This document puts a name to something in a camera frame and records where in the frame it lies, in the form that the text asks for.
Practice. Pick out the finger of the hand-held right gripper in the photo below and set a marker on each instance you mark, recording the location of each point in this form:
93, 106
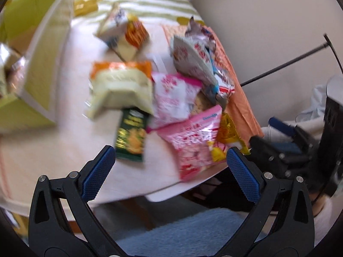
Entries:
281, 127
264, 150

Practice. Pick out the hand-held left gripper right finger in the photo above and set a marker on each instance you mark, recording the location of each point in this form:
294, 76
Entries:
242, 176

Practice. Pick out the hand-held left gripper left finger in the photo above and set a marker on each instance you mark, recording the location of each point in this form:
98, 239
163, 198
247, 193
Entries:
97, 174

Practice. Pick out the yellow snack packet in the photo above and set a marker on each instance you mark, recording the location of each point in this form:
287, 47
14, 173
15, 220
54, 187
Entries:
227, 131

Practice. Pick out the dark green snack packet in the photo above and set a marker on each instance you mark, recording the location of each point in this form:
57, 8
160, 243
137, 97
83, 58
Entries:
131, 136

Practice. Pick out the blue white shrimp cracker packet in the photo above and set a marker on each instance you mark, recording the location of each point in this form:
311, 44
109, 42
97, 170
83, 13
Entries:
223, 85

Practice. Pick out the cream orange-top snack packet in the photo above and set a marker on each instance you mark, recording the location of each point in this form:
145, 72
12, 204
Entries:
120, 91

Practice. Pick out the pink white snack packet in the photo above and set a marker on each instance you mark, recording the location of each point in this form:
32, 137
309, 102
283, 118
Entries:
171, 99

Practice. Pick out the white red-print snack packet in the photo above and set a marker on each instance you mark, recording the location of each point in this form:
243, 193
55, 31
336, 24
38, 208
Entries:
190, 59

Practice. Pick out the green cardboard box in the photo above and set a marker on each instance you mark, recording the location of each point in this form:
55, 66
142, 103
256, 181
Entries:
40, 67

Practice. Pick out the dark foil snack packet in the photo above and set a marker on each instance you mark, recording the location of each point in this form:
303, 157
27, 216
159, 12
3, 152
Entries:
197, 29

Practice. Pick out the white orange snack packet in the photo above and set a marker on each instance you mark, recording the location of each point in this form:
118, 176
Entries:
120, 32

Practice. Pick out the person's right forearm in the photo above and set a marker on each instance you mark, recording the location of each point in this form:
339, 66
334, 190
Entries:
328, 219

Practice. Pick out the pale crumpled cloth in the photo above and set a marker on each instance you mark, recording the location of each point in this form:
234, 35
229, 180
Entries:
312, 107

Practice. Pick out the pale floral tablecloth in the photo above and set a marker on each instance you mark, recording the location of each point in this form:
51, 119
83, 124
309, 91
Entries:
67, 144

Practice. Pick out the beige snack packet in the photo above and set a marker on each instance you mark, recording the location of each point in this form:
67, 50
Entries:
201, 103

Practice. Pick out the blue fluffy rug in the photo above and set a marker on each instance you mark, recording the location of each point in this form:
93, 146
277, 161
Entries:
187, 235

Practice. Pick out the silver snack packet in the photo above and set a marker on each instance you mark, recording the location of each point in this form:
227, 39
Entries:
12, 67

